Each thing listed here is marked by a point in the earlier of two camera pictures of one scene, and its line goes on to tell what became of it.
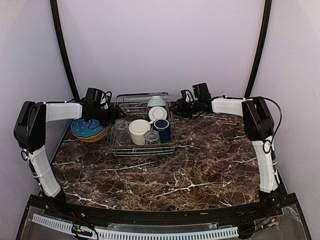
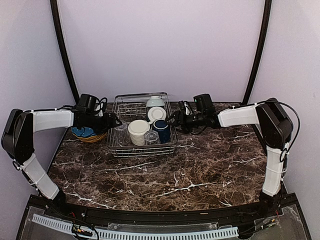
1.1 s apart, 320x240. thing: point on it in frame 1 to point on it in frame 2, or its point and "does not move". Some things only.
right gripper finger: [174, 108] to [173, 117]
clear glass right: [152, 137] does not move
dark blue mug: [163, 126] does not move
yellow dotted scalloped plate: [94, 138] does not move
